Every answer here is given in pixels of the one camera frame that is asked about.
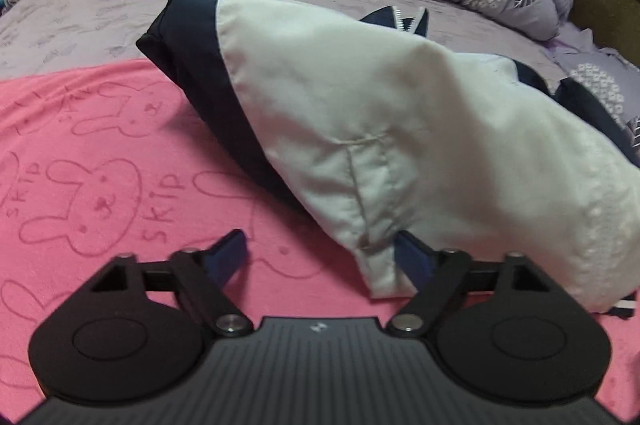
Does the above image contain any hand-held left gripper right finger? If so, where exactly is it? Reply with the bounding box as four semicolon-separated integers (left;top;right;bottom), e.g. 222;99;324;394
387;230;557;339

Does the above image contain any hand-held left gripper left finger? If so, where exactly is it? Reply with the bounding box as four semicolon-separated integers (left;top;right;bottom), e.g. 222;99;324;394
90;229;254;339

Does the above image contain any navy and white jacket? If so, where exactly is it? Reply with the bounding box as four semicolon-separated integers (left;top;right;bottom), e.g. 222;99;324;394
136;0;640;319

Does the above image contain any pink rabbit-print blanket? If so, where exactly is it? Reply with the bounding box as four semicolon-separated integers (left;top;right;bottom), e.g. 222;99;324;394
0;58;640;423

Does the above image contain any purple bed sheet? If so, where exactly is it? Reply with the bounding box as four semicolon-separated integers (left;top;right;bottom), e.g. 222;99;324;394
0;0;568;95

